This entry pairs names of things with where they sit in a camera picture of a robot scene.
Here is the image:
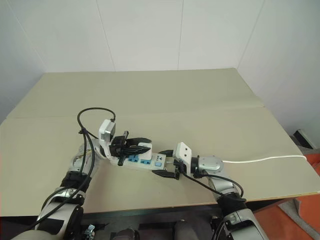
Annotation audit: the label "white power cord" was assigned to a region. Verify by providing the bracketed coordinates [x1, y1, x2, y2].
[221, 154, 308, 164]

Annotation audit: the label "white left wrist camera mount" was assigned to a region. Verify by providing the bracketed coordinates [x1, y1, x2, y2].
[98, 119, 117, 161]

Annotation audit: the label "silver metal clamp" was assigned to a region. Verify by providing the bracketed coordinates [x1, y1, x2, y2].
[83, 217, 97, 237]

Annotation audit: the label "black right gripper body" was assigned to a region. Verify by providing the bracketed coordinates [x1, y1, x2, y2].
[171, 156, 189, 181]

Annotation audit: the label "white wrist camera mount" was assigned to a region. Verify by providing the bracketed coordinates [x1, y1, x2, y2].
[173, 141, 193, 168]
[98, 119, 117, 161]

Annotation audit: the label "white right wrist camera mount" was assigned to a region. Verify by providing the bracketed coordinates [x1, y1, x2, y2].
[173, 141, 193, 168]

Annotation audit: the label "white charger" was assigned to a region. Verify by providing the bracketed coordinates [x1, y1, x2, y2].
[138, 141, 153, 161]

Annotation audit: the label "black box with white edge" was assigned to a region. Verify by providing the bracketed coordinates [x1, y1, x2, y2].
[292, 128, 317, 150]

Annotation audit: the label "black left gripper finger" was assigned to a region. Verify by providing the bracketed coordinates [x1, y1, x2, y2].
[123, 146, 150, 156]
[125, 136, 153, 147]

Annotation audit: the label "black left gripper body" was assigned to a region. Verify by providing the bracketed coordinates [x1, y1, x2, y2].
[109, 130, 131, 167]

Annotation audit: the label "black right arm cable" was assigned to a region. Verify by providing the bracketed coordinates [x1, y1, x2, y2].
[181, 171, 248, 240]

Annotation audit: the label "white power strip blue sockets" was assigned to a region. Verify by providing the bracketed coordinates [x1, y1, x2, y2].
[109, 149, 177, 174]

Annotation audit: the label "dark rounded shape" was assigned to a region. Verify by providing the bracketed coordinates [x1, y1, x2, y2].
[110, 226, 141, 240]
[173, 219, 195, 240]

